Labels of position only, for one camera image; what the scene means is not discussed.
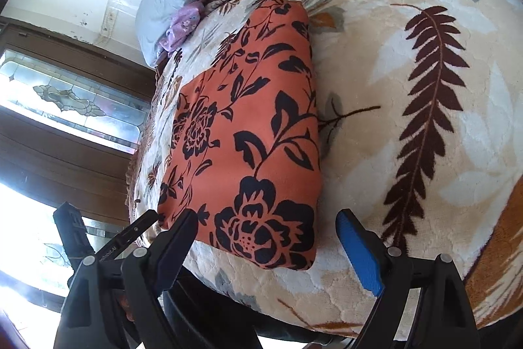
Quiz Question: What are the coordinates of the purple cloth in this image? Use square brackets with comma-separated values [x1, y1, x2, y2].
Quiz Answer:
[157, 1, 205, 53]

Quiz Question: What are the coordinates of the orange floral garment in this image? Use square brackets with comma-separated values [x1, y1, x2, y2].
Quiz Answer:
[157, 0, 323, 271]

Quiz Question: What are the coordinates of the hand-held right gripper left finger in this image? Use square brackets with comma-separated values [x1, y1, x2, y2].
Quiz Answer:
[53, 209, 199, 349]

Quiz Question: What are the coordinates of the stained glass window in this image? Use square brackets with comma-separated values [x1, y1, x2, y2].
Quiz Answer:
[0, 48, 152, 151]

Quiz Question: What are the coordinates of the cream leaf-print blanket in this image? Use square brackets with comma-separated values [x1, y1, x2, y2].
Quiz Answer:
[128, 0, 523, 339]

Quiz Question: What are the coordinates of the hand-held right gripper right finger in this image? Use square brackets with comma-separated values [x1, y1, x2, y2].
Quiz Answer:
[335, 209, 479, 349]

